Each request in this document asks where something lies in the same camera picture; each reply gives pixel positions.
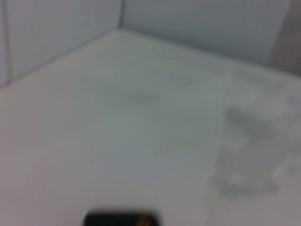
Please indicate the black glasses case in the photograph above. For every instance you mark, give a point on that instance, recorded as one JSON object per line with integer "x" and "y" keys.
{"x": 117, "y": 219}

